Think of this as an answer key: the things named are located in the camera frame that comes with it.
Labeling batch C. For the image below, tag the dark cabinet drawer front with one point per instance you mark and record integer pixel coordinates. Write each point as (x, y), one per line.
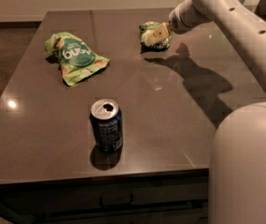
(77, 200)

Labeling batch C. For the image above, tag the blue pepsi can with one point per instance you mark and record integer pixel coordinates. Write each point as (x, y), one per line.
(106, 122)

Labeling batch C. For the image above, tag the large green snack bag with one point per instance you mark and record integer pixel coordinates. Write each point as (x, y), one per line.
(77, 61)

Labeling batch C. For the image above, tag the green jalapeno chip bag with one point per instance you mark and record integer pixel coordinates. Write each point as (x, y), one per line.
(155, 35)

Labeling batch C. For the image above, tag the dark drawer handle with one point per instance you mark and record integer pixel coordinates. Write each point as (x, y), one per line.
(115, 200)

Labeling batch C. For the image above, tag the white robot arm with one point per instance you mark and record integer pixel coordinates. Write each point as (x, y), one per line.
(237, 169)

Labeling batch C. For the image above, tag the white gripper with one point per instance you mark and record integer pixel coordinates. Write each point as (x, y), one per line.
(176, 20)

